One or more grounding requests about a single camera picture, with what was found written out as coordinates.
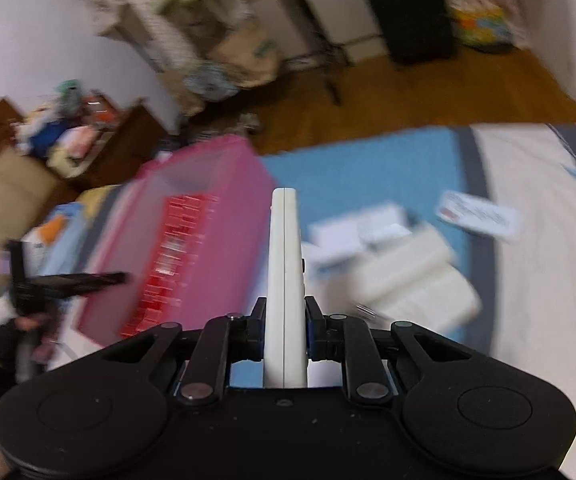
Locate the floral hanging cloth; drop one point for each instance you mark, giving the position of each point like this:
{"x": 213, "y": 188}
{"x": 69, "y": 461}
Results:
{"x": 143, "y": 5}

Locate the white card with red print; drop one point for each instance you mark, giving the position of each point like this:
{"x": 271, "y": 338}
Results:
{"x": 478, "y": 217}

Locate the white box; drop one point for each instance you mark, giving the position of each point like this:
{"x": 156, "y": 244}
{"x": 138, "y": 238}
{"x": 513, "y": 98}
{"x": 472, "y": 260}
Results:
{"x": 358, "y": 230}

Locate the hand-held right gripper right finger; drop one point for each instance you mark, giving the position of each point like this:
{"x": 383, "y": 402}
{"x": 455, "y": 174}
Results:
{"x": 311, "y": 332}

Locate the pink cardboard box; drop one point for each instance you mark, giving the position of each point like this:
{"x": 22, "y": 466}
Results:
{"x": 203, "y": 200}

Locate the wooden dresser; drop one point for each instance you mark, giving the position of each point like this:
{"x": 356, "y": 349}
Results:
{"x": 118, "y": 140}

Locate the black clothes rack frame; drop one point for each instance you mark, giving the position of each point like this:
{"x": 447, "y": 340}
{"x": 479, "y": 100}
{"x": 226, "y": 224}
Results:
{"x": 328, "y": 65}

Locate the grey white plastic bag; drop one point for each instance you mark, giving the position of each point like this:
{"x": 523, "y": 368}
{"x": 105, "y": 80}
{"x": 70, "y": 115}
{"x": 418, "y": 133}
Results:
{"x": 210, "y": 82}

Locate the light blue cloth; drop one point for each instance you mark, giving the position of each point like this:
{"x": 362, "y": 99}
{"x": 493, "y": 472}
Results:
{"x": 63, "y": 255}

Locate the white remote with large screen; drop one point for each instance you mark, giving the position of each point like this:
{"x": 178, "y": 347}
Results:
{"x": 408, "y": 265}

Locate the red glasses-print paper bag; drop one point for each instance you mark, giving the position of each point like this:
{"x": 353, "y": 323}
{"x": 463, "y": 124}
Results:
{"x": 173, "y": 265}

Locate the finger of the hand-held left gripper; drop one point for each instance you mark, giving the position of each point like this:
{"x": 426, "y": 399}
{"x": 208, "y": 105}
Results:
{"x": 85, "y": 283}

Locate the person's left hand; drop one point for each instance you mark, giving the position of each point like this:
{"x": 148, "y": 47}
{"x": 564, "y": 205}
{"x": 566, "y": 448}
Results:
{"x": 5, "y": 360}

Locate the brown paper bag green print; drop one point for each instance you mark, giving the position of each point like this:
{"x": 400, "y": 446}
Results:
{"x": 248, "y": 52}

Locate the black suitcase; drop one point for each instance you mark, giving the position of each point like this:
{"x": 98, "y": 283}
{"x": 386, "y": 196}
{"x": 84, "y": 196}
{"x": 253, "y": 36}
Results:
{"x": 408, "y": 10}

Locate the colourful cartoon box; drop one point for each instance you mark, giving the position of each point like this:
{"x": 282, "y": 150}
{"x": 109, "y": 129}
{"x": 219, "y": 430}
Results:
{"x": 480, "y": 22}

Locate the cream remote with grey button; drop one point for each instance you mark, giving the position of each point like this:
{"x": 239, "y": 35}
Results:
{"x": 284, "y": 260}

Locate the striped bed blanket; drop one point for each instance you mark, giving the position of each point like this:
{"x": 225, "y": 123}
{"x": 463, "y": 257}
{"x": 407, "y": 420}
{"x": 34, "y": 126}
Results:
{"x": 528, "y": 310}

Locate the small silver object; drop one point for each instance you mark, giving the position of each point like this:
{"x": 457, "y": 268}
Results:
{"x": 366, "y": 310}

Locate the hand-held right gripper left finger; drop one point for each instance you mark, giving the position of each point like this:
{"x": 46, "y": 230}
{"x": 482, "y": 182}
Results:
{"x": 259, "y": 330}

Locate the yellow bed sheet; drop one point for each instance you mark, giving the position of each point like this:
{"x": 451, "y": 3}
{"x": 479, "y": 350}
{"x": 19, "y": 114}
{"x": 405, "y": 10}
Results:
{"x": 95, "y": 197}

